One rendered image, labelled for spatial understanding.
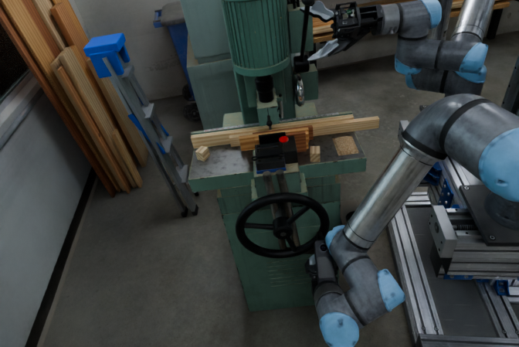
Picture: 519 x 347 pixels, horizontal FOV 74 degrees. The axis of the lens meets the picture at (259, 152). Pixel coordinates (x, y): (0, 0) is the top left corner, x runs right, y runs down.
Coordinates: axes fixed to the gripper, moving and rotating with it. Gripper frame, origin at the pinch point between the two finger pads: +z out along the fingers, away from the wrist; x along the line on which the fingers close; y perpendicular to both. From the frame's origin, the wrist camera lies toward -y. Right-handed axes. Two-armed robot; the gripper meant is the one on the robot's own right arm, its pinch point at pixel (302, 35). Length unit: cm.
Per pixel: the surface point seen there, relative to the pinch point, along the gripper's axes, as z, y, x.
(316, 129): -4.1, -33.6, 19.5
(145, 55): 126, -219, -115
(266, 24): 9.6, 1.4, -4.0
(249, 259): 28, -59, 65
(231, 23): 19.2, -0.4, -6.8
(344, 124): -14.4, -33.3, 19.2
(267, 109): 12.2, -21.1, 13.3
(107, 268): 118, -115, 69
